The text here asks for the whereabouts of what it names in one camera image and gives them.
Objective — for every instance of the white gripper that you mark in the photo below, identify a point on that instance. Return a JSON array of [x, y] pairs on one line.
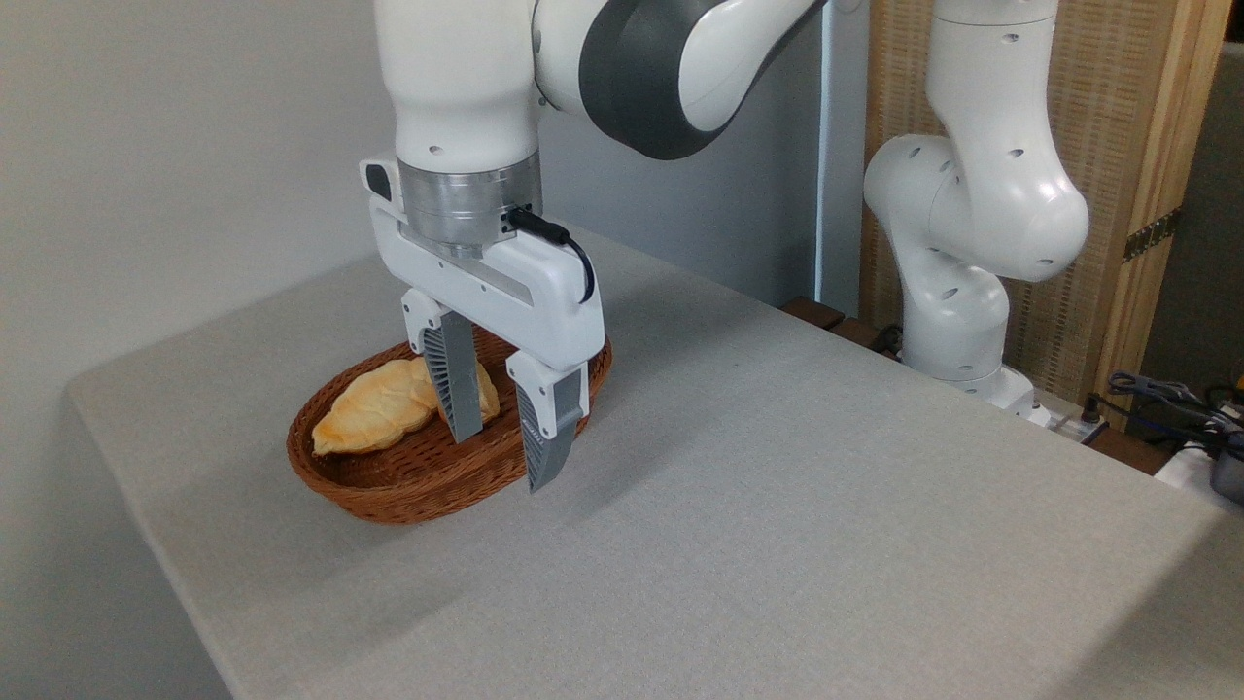
[[544, 301]]

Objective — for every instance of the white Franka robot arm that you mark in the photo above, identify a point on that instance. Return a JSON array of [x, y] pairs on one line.
[[982, 194]]

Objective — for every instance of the large pale bread roll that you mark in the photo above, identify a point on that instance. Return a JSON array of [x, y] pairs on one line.
[[374, 408]]

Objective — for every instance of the brown wicker basket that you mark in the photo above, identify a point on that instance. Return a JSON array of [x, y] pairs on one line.
[[418, 476]]

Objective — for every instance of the black metal screen hinge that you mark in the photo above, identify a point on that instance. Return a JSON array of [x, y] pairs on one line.
[[1152, 235]]

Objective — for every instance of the wood framed rattan screen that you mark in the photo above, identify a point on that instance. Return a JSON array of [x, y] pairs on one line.
[[1118, 107]]

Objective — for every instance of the dark grey container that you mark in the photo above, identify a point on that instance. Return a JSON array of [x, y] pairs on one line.
[[1229, 472]]

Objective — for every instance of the light blue partition post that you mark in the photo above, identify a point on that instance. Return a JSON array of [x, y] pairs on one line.
[[833, 146]]

